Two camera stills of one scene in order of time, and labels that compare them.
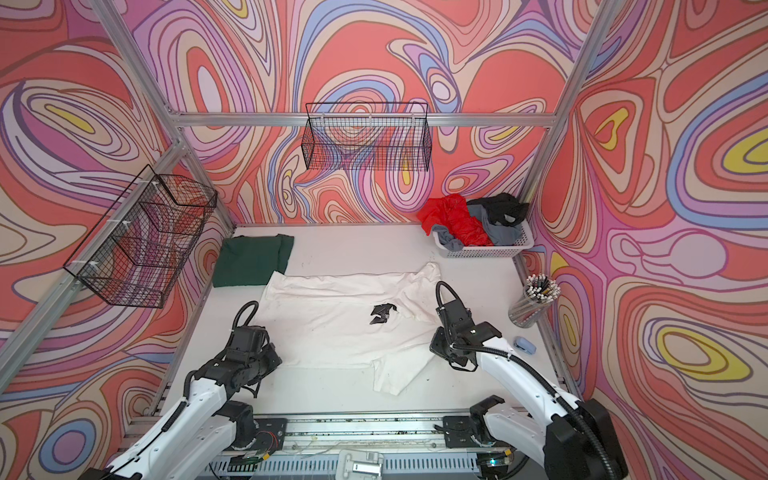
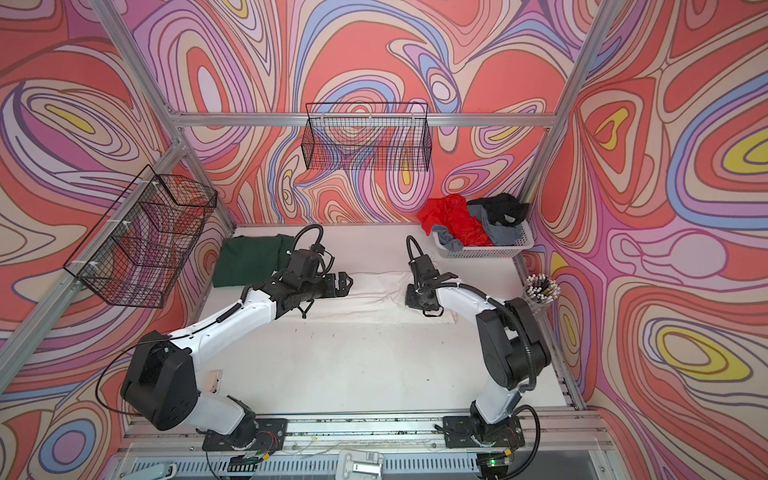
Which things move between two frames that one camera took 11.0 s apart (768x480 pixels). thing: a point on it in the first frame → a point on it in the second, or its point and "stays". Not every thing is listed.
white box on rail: (359, 465) stays
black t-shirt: (500, 205) stays
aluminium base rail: (412, 446) stays
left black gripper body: (266, 360) → (322, 288)
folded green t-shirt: (244, 261) stays
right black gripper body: (442, 343) → (415, 298)
